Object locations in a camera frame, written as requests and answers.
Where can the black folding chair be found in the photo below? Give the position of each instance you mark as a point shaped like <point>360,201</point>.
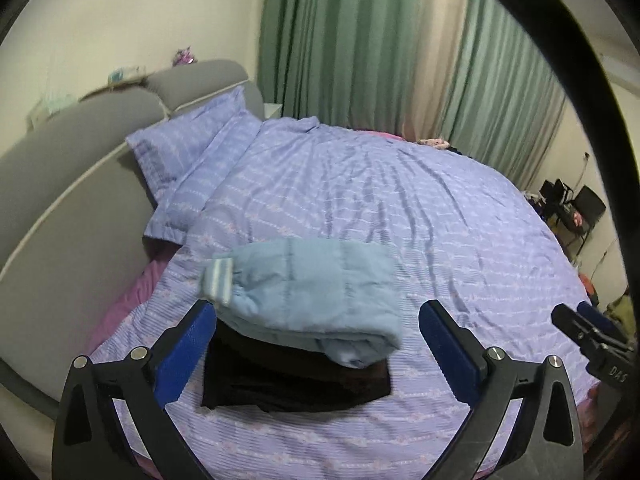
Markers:
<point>590,202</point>

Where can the green curtain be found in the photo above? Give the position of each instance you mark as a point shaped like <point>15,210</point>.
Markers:
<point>500,100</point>
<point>340,45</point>

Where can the black handbag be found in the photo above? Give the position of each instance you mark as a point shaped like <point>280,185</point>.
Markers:
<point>552,192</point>

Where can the green cloth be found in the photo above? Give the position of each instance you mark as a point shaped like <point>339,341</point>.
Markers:
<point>620,310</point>

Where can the stack of dark folded clothes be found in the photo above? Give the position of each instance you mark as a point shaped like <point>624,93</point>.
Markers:
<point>280,380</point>

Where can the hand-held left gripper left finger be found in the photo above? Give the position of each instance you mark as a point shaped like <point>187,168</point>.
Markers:
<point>185,350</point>

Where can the purple patterned duvet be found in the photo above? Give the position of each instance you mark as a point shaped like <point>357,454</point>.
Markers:
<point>400,210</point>

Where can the purple plush figure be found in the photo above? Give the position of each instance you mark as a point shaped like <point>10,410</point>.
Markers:
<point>184,56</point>

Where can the beige sheer curtain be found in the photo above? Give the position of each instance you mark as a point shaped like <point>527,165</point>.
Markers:
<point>440,60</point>

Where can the small pale box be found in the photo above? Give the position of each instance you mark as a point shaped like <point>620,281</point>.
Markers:
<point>125,76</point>

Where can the dark cloth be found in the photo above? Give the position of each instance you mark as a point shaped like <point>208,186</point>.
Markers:
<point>457,151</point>

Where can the grey padded headboard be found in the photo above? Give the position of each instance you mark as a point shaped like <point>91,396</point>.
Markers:
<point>65,180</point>

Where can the pale green packet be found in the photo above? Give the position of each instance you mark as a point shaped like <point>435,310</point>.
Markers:
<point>52,105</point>

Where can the white nightstand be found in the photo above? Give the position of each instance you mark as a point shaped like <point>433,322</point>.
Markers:
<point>272,111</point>

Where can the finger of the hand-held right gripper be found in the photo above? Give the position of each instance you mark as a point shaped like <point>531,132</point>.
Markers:
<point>570,320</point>
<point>597,317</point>

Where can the purple patterned pillow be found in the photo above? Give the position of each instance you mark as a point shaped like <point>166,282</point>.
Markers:
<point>200,195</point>
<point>175,145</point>

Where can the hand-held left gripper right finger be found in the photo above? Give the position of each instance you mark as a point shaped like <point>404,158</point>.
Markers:
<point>450,350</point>

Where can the pink patterned cloth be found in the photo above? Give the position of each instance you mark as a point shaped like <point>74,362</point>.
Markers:
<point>435,143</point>

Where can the small pink plush toy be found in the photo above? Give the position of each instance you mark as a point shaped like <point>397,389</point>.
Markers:
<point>578,218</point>

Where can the light blue jacket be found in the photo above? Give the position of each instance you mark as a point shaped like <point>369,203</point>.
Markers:
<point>310,290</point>

